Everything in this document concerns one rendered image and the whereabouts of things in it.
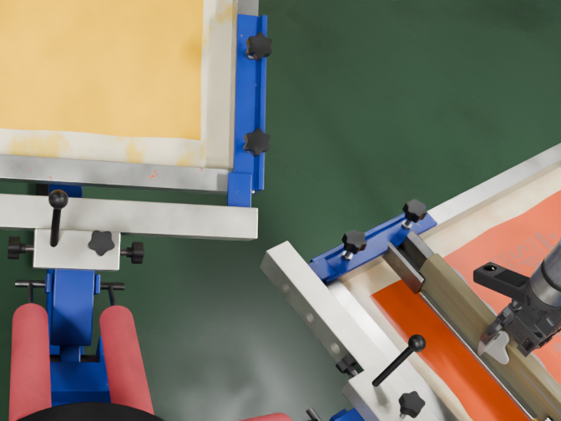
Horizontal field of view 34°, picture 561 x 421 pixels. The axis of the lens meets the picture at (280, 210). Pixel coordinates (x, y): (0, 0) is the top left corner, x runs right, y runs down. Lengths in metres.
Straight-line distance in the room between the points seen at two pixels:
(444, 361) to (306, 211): 1.49
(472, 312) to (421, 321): 0.12
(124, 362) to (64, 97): 0.50
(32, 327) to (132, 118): 0.42
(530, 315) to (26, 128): 0.88
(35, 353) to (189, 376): 1.42
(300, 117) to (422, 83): 0.61
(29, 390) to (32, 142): 0.50
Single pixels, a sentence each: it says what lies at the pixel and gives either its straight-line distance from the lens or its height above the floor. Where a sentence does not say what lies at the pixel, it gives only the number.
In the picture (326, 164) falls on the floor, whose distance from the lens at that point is 3.28.
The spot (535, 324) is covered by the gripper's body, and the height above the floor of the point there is 1.15.
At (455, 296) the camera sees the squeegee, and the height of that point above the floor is 1.04.
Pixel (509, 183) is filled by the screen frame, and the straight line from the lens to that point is 2.01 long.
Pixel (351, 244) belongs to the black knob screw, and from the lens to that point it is 1.64.
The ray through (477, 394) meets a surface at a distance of 1.69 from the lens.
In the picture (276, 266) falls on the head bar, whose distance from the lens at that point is 1.59.
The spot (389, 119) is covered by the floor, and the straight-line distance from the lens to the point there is 3.55.
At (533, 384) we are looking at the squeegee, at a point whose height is 1.04.
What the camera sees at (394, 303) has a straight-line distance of 1.73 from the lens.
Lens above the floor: 2.27
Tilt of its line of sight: 48 degrees down
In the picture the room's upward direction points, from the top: 22 degrees clockwise
